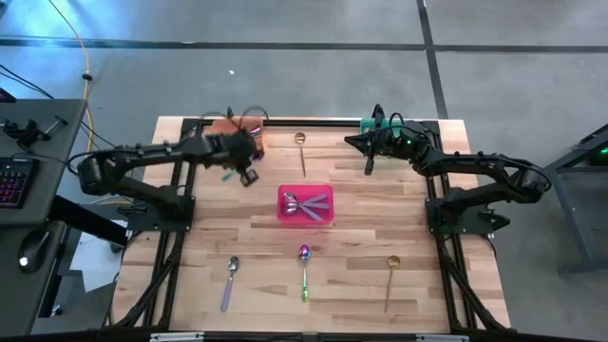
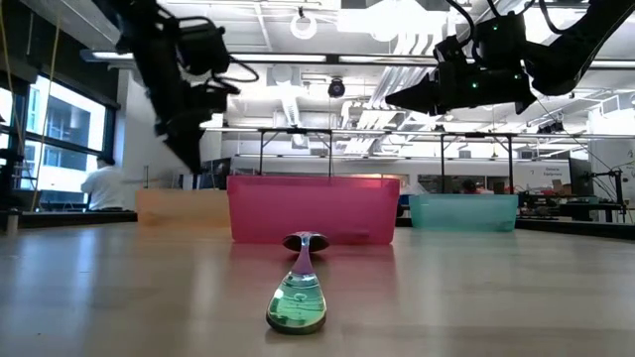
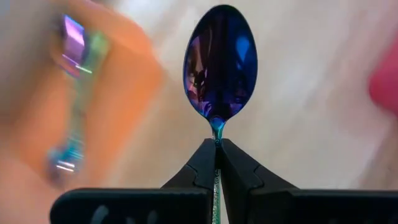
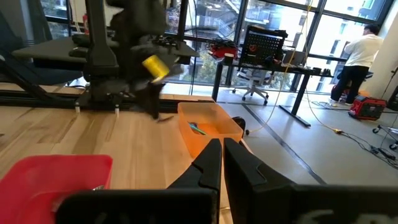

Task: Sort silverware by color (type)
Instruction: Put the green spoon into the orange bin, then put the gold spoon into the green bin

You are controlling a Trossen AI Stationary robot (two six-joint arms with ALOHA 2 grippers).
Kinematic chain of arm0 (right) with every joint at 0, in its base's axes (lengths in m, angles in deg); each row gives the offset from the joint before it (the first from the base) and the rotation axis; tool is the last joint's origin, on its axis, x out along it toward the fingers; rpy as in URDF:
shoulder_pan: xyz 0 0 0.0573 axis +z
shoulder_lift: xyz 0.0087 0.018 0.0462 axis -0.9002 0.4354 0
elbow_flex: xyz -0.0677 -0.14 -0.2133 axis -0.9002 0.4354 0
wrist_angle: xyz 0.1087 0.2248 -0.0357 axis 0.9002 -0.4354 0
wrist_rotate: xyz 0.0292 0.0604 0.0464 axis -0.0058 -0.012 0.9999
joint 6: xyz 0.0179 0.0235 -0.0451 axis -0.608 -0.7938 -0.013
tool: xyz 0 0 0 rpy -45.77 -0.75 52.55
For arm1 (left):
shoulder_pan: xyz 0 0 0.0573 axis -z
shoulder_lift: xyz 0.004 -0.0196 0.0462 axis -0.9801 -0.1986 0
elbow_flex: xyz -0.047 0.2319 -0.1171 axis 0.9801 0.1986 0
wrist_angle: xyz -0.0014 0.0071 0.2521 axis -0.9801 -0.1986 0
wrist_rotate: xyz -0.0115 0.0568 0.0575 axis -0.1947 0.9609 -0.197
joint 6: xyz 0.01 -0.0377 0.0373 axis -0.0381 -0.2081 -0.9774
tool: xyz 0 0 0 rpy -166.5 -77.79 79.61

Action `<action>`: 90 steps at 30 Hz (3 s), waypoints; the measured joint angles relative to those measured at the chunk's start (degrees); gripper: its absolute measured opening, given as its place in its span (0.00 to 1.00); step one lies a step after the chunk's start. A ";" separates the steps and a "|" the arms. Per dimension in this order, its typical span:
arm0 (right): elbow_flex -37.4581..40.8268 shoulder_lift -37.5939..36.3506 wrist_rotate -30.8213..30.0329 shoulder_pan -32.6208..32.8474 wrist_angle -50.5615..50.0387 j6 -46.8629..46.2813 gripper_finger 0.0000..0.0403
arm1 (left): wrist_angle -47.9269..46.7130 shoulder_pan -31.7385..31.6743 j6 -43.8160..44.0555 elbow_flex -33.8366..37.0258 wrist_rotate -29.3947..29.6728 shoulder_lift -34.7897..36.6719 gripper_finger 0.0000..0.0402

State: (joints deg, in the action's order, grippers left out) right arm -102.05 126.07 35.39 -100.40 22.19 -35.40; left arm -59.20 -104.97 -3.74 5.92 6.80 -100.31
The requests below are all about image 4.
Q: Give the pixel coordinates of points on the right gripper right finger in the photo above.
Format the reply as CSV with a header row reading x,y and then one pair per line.
x,y
245,180

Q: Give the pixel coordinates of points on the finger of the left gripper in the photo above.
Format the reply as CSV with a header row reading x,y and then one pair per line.
x,y
147,98
157,99

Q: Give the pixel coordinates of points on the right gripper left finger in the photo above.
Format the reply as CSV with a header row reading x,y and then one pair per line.
x,y
208,174

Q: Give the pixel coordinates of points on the iridescent rainbow spoon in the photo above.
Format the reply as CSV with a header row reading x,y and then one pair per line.
x,y
199,131
192,125

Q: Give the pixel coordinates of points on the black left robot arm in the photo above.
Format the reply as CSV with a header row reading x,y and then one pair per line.
x,y
99,62

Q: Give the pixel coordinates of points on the yellow block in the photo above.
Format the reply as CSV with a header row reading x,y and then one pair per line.
x,y
155,67

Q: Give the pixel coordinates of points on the orange translucent plastic bin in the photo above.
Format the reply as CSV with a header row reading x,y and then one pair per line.
x,y
199,141

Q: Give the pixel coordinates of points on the black computer mouse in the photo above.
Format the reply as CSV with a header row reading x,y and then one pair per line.
x,y
81,40

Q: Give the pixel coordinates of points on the red bottle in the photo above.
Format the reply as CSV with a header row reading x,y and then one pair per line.
x,y
85,25

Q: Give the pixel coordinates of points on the white office chair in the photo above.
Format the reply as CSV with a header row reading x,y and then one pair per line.
x,y
252,77

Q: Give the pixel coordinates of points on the black background work table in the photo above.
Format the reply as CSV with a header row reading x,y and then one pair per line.
x,y
248,66

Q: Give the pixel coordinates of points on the black pegboard panel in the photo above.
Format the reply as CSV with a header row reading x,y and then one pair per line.
x,y
261,46

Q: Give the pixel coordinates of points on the pink translucent plastic bin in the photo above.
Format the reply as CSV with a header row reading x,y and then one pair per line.
x,y
31,174

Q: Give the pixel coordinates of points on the red tool case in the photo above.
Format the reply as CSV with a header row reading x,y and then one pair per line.
x,y
367,107

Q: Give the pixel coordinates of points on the wheeled metal cart base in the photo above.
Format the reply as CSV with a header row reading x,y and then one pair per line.
x,y
377,129

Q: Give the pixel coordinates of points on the person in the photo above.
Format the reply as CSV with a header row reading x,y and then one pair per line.
x,y
360,53

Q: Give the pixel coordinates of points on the black clamp mount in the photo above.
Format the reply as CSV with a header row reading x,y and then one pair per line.
x,y
168,42

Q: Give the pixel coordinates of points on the large glass window wall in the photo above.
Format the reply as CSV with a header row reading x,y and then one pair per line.
x,y
335,37

